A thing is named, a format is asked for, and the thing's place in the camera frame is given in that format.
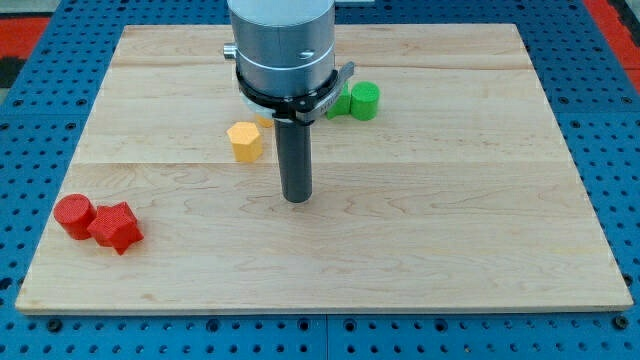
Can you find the blue perforated metal base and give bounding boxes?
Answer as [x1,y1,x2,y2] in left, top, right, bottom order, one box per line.
[1,0,639,359]

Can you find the light wooden board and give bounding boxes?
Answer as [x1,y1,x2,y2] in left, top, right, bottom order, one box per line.
[15,24,633,316]

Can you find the green cylinder block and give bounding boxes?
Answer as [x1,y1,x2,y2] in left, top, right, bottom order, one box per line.
[350,81,380,121]

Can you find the red cylinder block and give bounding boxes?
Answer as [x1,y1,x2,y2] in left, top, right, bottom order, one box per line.
[53,194,97,240]

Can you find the green block behind clamp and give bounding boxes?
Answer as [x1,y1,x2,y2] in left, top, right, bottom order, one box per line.
[326,83,351,119]

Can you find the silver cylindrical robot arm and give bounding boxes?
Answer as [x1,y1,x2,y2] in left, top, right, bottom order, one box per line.
[224,0,335,97]

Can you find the yellow hexagon block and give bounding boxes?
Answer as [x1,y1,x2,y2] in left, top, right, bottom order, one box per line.
[226,122,263,163]

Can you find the red star block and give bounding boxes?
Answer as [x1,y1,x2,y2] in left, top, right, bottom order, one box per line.
[87,202,144,255]

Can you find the black clamp ring with lever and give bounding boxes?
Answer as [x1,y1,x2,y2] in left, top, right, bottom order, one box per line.
[235,61,356,125]

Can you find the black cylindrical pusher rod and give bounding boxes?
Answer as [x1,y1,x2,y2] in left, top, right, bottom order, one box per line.
[275,120,312,203]

